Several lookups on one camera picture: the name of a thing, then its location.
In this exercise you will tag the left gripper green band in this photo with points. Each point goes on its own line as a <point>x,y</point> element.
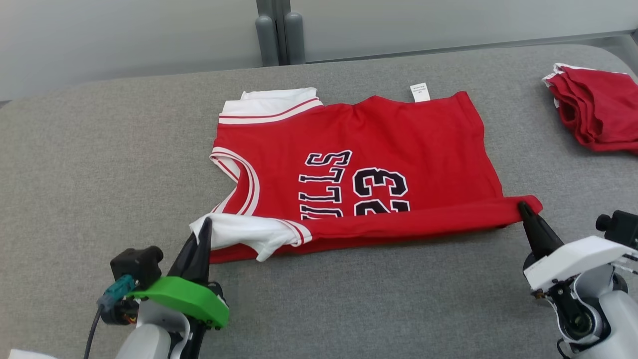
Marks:
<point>189,299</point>

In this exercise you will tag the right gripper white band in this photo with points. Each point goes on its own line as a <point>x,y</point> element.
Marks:
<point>573,259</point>

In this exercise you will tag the red shorts with white trim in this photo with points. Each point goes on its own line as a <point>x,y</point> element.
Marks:
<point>598,109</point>

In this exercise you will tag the red jersey with white sleeves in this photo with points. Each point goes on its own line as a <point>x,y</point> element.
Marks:
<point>423,149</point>

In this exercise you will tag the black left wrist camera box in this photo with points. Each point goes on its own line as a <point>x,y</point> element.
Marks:
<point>137,264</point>

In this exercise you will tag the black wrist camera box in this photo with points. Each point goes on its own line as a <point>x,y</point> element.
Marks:
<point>137,264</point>
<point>623,229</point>

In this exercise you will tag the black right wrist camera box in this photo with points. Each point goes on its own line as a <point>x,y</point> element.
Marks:
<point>623,229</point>

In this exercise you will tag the grey slanted partition post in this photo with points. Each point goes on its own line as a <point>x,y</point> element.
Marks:
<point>629,50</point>

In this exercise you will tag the grey double partition post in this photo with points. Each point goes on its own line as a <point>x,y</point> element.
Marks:
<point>279,35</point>

